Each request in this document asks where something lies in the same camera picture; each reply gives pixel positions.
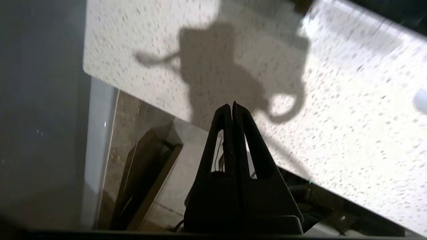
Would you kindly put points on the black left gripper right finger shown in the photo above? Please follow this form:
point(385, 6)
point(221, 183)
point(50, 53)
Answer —
point(270, 203)

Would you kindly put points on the wooden vanity cabinet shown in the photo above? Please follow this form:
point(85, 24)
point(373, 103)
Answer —
point(143, 180)

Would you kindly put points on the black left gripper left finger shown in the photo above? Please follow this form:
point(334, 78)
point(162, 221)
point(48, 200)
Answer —
point(210, 200)

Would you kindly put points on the white sink basin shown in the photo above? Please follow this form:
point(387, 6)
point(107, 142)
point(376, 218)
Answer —
point(421, 100)

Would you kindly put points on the black plastic tray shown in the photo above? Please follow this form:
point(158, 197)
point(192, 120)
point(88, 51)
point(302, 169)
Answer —
point(383, 10)

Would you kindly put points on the white ceramic floor fixture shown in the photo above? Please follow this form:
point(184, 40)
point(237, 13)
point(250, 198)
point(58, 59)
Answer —
point(96, 150)

